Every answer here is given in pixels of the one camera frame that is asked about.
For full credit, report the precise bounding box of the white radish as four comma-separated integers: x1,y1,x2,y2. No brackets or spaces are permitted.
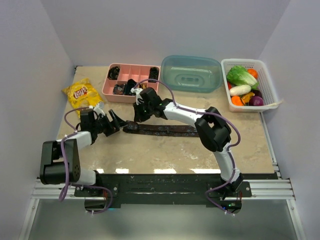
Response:
229,84,252,97

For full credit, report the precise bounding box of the rolled dark patterned tie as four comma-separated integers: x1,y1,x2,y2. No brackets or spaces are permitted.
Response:
112,84,126,95

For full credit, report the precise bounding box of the blue transparent plastic bin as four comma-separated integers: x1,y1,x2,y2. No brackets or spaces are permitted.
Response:
160,55,223,93

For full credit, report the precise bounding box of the rolled yellow tie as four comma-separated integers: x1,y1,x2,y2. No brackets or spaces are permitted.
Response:
138,84,147,90

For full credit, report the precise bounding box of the rolled black tie back left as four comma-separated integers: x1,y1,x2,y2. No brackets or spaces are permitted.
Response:
107,66,121,80

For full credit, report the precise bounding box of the yellow Lays chips bag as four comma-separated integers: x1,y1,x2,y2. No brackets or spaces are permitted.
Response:
61,78,105,109

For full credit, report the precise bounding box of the rolled dark blue tie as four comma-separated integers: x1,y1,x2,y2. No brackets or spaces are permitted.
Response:
124,79,137,96

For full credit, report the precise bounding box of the green lettuce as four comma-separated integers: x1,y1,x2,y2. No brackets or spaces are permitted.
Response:
226,65,259,90

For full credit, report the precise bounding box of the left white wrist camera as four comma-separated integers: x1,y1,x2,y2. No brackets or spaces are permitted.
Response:
93,101,105,116

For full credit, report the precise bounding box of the white plastic basket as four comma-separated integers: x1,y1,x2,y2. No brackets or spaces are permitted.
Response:
221,58,281,113

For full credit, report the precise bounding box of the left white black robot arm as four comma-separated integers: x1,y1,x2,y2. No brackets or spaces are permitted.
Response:
39,108,127,196

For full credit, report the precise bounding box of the dark brown patterned tie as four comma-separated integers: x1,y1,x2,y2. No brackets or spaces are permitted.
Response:
122,120,199,137

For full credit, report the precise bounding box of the dark purple eggplant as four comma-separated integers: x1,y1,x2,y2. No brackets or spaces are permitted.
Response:
252,89,263,98

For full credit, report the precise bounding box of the rolled black tie back right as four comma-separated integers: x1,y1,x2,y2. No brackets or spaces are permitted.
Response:
148,67,160,81

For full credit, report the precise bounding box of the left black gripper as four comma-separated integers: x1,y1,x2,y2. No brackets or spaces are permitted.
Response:
92,109,128,137

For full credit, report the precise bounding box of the pink divided organizer tray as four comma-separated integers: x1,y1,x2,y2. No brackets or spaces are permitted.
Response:
102,63,161,104

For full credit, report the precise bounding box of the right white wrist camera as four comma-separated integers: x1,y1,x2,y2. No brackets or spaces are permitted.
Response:
130,88,144,105

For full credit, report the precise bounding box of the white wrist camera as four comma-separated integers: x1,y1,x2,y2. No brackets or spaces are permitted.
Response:
130,88,144,105
93,101,105,116

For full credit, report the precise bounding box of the rolled black tie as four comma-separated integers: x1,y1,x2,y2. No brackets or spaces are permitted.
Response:
148,67,160,81
107,66,121,80

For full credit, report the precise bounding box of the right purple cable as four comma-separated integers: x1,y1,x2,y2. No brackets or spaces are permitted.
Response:
133,78,241,213

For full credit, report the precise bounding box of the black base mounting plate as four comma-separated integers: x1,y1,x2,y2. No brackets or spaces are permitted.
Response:
74,173,252,213

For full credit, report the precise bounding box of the orange yellow pepper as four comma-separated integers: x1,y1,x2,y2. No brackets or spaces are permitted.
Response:
240,92,255,105

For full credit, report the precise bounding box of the orange carrot piece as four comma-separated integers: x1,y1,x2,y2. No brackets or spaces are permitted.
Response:
231,96,245,107

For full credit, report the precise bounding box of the purple onion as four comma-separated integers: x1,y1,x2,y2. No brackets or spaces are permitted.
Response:
249,96,265,107

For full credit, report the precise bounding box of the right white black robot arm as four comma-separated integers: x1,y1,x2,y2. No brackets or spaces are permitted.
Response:
131,87,243,197

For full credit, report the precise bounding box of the orange fruit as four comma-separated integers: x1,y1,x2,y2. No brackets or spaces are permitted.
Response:
247,68,258,79

